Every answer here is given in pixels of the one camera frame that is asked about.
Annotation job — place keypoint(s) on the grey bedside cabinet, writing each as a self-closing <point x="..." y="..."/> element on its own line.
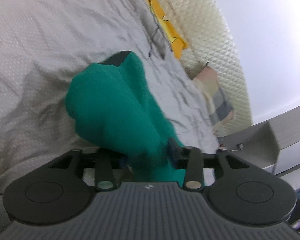
<point x="273" y="145"/>

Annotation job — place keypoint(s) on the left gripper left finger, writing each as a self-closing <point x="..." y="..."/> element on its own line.
<point x="103" y="162"/>

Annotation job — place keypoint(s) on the green and white hoodie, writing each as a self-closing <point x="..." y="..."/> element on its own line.
<point x="113" y="108"/>

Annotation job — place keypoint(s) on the grey bed sheet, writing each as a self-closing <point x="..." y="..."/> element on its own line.
<point x="45" y="43"/>

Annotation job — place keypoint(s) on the cream quilted headboard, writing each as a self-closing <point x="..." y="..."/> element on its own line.
<point x="202" y="25"/>

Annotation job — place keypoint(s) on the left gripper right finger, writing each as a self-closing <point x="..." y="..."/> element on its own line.
<point x="231" y="171"/>

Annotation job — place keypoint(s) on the plaid pillow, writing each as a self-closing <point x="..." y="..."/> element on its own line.
<point x="219" y="106"/>

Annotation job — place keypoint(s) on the yellow pillow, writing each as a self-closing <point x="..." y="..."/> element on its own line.
<point x="163" y="25"/>

